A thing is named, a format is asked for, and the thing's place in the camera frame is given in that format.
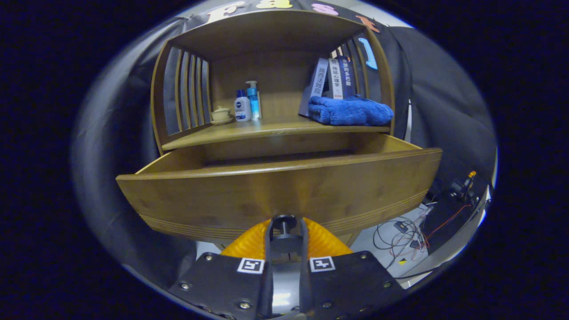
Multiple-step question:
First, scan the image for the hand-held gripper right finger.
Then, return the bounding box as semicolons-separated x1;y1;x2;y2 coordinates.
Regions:
299;217;405;320

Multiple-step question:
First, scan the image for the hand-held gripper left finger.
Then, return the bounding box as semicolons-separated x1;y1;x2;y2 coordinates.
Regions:
169;218;274;320

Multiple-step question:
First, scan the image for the wooden drawer with black knob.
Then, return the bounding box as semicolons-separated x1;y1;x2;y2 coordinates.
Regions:
116;132;443;256

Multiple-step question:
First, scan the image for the wooden countertop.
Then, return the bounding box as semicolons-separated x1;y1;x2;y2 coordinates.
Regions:
162;116;391;151

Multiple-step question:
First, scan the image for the wooden cabinet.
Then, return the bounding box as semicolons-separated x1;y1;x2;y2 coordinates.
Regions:
150;10;396;249

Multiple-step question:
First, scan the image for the black flat object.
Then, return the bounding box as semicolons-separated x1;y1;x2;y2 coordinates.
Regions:
421;198;483;255

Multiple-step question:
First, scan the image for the white bottle with blue cap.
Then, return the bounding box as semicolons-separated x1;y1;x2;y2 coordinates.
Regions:
234;89;252;122

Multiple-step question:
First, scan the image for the beige lidded teacup with saucer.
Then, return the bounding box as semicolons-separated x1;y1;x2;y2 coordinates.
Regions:
210;106;234;125

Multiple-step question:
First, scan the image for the blue folded towel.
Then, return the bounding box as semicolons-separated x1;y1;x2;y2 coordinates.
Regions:
308;95;394;126

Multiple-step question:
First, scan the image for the blue pump bottle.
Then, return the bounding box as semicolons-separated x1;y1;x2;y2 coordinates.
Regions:
245;80;262;120

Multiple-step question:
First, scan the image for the grey book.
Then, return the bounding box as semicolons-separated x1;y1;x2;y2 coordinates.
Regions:
298;58;329;117

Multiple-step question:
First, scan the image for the white spine book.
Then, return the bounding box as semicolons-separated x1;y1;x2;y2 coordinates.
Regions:
328;58;344;100

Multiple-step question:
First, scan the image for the dark blue book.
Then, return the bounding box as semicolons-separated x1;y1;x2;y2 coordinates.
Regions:
340;56;356;98

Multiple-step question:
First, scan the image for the tangle of floor cables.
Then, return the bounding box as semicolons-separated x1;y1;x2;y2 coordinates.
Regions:
373;202;434;269

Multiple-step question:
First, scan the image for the black device with red wires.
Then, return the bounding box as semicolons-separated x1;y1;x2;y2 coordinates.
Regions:
447;170;478;203

